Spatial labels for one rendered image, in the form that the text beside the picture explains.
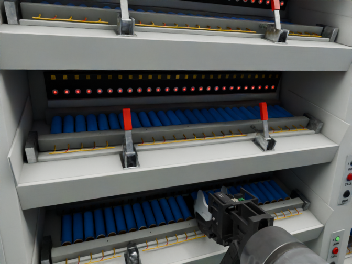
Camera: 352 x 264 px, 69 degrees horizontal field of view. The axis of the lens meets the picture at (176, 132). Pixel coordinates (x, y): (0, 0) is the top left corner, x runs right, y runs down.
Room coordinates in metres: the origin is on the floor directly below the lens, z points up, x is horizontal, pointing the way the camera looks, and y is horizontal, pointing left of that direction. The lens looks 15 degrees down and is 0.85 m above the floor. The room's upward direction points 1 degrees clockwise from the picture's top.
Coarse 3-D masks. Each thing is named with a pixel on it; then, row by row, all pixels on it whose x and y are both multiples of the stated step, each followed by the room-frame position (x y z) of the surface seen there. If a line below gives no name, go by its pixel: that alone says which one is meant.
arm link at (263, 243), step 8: (264, 232) 0.31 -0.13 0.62; (272, 232) 0.31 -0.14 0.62; (280, 232) 0.31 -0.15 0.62; (288, 232) 0.32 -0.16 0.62; (248, 240) 0.31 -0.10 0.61; (256, 240) 0.30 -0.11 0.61; (264, 240) 0.30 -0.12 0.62; (272, 240) 0.29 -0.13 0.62; (280, 240) 0.29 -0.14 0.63; (288, 240) 0.29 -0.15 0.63; (296, 240) 0.29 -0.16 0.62; (248, 248) 0.30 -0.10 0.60; (256, 248) 0.29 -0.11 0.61; (264, 248) 0.29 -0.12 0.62; (272, 248) 0.28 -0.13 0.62; (248, 256) 0.30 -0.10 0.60; (256, 256) 0.29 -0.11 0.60; (264, 256) 0.28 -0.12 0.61
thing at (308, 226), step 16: (272, 176) 0.69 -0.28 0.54; (288, 176) 0.64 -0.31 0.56; (288, 192) 0.63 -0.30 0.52; (304, 192) 0.59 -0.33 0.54; (304, 208) 0.56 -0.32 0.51; (320, 208) 0.54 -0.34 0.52; (48, 224) 0.46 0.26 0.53; (288, 224) 0.52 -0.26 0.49; (304, 224) 0.52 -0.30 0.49; (320, 224) 0.53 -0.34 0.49; (48, 240) 0.40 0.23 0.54; (176, 240) 0.45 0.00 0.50; (192, 240) 0.45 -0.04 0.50; (208, 240) 0.46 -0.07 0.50; (304, 240) 0.52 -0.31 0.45; (32, 256) 0.35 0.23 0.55; (48, 256) 0.37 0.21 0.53; (112, 256) 0.40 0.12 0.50; (144, 256) 0.41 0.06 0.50; (160, 256) 0.41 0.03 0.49; (176, 256) 0.42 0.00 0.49; (192, 256) 0.42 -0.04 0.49; (208, 256) 0.42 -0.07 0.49
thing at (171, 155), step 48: (48, 96) 0.49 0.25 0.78; (96, 96) 0.53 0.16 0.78; (144, 96) 0.56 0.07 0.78; (192, 96) 0.59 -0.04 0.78; (240, 96) 0.64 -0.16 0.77; (288, 96) 0.68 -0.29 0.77; (48, 144) 0.39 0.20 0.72; (96, 144) 0.42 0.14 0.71; (144, 144) 0.43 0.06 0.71; (192, 144) 0.46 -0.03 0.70; (240, 144) 0.49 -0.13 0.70; (288, 144) 0.51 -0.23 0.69; (336, 144) 0.53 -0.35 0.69; (48, 192) 0.34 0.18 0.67; (96, 192) 0.36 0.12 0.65
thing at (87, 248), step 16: (272, 208) 0.53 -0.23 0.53; (288, 208) 0.55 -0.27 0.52; (176, 224) 0.46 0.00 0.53; (192, 224) 0.47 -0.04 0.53; (96, 240) 0.41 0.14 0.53; (112, 240) 0.41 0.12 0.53; (128, 240) 0.42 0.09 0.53; (144, 240) 0.43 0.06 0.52; (64, 256) 0.38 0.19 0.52; (80, 256) 0.39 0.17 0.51
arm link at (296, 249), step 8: (280, 248) 0.28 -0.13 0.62; (288, 248) 0.28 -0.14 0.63; (296, 248) 0.28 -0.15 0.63; (304, 248) 0.28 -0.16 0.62; (272, 256) 0.27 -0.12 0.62; (280, 256) 0.27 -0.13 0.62; (288, 256) 0.26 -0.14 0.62; (296, 256) 0.26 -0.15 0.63; (304, 256) 0.26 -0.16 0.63; (312, 256) 0.26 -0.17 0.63
